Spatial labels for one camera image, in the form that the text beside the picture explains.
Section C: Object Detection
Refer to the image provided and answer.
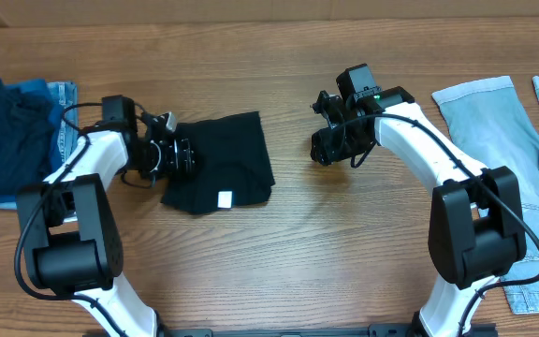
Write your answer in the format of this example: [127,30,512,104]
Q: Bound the brown cardboard wall panel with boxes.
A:
[0,0,539,27]

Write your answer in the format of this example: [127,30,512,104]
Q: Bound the black t-shirt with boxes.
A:
[161,111,275,215]

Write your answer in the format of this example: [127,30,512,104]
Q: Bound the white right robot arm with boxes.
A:
[311,64,527,336]

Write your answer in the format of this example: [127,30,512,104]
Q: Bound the light blue jeans, right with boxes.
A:
[432,76,539,315]

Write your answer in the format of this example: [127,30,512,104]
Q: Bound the folded light blue jeans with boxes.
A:
[0,79,79,210]

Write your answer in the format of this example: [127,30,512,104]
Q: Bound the folded dark blue shirt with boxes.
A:
[0,78,62,197]

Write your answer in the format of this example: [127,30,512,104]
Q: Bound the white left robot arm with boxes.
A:
[13,95,195,336]

